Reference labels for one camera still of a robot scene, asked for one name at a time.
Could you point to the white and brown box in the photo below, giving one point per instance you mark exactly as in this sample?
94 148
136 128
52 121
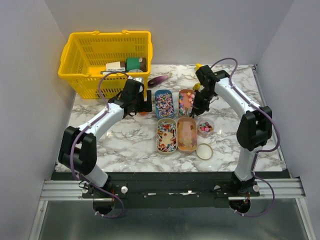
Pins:
118 66

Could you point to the pink tray star candies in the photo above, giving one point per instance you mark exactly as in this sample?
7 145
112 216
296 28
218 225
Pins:
185 102

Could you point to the pink tray popsicle candies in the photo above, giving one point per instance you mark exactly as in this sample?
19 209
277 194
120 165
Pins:
186 135

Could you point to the black flat box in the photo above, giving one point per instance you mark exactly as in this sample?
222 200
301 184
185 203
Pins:
111 72

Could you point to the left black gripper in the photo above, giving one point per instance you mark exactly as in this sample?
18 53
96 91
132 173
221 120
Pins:
145 106

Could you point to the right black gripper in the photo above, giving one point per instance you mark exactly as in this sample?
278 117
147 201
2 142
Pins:
201 107

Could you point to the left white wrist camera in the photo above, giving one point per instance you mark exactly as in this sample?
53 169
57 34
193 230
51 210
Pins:
140 80

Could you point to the beige tray round lollipops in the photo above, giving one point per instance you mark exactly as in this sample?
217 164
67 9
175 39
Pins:
166 136

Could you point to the green and brown package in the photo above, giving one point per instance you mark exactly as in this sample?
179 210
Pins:
136 64

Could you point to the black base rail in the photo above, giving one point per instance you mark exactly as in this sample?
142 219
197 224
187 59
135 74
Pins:
168 190

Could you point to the purple eggplant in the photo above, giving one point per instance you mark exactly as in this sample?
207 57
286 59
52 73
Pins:
158 80

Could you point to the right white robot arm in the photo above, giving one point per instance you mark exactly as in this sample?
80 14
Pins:
254 129

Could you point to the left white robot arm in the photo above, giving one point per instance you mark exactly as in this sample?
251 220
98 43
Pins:
78 150

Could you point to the yellow banana bunch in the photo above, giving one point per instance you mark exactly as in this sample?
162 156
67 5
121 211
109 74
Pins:
197 86

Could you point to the orange fruit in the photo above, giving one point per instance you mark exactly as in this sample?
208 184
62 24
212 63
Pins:
143 113

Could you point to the blue tray swirl lollipops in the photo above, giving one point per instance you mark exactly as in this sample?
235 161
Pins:
164 104

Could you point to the yellow plastic shopping basket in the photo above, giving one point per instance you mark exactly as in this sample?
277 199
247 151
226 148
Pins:
86 54

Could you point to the gold jar lid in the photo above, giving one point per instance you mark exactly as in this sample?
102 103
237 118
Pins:
204 151

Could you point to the clear plastic jar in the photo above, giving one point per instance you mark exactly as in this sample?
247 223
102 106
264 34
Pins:
205 127

